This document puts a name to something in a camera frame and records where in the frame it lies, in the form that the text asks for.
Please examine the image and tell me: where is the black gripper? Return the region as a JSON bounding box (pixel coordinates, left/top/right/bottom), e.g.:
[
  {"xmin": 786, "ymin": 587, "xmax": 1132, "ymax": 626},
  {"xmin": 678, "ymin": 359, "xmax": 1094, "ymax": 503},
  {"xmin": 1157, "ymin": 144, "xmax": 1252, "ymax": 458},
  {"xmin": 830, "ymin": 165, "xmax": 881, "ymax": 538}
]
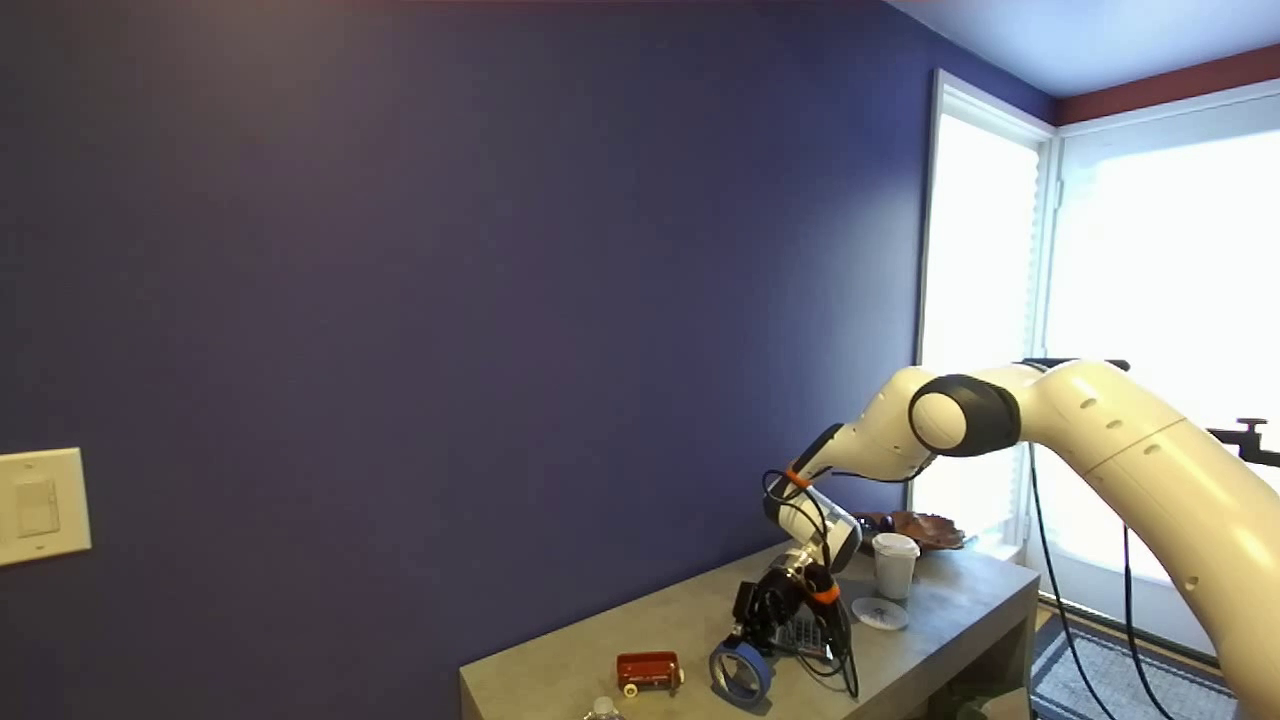
[{"xmin": 726, "ymin": 562, "xmax": 849, "ymax": 671}]

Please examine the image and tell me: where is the white paper plate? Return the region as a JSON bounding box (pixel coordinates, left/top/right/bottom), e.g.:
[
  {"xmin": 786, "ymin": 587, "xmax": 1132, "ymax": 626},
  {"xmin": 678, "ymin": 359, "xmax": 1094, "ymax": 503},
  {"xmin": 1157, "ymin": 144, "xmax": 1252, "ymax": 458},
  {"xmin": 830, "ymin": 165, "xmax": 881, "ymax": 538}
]
[{"xmin": 849, "ymin": 590, "xmax": 910, "ymax": 634}]

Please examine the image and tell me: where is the white paper cup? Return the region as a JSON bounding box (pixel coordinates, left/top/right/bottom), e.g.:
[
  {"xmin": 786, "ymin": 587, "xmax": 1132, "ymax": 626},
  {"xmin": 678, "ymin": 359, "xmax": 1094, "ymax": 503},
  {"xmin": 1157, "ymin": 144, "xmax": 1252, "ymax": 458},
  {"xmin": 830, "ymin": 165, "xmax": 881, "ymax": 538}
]
[{"xmin": 867, "ymin": 528, "xmax": 922, "ymax": 605}]

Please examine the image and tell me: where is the dark red bowl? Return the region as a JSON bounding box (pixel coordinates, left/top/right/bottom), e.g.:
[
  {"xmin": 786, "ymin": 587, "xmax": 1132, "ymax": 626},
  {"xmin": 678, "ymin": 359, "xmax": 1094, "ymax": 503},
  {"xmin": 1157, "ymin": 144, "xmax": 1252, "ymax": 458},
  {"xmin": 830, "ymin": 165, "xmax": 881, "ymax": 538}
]
[{"xmin": 854, "ymin": 508, "xmax": 968, "ymax": 556}]

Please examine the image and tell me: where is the grey floor rug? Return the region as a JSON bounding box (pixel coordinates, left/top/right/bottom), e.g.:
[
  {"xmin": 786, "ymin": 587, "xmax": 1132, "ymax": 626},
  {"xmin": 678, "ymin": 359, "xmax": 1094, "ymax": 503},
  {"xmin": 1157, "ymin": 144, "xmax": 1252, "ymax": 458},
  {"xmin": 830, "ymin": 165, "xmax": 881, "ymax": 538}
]
[{"xmin": 1027, "ymin": 617, "xmax": 1252, "ymax": 720}]

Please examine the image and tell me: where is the narrow bright window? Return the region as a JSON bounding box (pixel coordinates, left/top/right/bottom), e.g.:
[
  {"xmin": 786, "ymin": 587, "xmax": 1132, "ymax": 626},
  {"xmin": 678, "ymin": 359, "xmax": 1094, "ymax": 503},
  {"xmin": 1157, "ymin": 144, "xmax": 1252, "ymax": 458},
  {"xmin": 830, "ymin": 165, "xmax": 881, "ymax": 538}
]
[{"xmin": 914, "ymin": 68, "xmax": 1058, "ymax": 550}]

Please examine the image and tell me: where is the wide bright window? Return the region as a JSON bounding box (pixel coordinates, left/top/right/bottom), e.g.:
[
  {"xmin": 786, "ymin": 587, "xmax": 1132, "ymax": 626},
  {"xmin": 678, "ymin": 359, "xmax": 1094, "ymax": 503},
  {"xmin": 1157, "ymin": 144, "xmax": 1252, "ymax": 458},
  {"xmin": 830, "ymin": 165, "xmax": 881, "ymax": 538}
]
[{"xmin": 1047, "ymin": 77, "xmax": 1280, "ymax": 658}]

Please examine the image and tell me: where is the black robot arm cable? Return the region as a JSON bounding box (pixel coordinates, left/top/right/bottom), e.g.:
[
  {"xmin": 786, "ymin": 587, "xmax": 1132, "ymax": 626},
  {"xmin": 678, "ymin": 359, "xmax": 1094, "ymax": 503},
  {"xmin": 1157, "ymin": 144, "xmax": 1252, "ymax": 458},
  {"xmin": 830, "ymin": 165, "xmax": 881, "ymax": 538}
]
[{"xmin": 760, "ymin": 458, "xmax": 867, "ymax": 703}]

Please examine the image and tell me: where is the black hanging cable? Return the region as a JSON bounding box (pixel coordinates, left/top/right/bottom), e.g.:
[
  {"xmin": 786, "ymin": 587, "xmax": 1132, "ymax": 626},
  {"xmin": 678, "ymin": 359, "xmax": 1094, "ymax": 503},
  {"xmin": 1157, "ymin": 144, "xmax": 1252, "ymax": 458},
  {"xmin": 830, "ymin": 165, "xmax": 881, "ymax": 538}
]
[
  {"xmin": 1019, "ymin": 442, "xmax": 1078, "ymax": 656},
  {"xmin": 1115, "ymin": 525, "xmax": 1157, "ymax": 658}
]

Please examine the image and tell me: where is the white wall switch plate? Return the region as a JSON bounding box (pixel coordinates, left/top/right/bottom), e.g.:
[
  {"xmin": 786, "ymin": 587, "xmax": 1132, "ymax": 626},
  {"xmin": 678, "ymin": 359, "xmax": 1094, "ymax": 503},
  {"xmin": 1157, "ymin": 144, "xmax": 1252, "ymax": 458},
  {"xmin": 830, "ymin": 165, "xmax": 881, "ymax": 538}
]
[{"xmin": 0, "ymin": 442, "xmax": 96, "ymax": 573}]

